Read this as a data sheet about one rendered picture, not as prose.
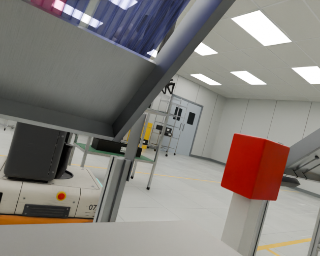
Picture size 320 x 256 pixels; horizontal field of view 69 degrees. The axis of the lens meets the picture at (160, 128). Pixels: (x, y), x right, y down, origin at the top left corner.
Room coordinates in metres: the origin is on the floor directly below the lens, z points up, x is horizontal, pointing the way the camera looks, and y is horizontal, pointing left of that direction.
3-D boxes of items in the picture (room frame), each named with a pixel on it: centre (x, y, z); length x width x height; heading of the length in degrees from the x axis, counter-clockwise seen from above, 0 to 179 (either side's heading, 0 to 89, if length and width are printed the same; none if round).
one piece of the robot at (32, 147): (1.49, 0.70, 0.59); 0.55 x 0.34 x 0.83; 28
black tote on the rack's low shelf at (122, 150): (2.75, 0.43, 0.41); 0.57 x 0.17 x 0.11; 126
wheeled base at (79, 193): (1.53, 0.62, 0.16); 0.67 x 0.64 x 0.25; 118
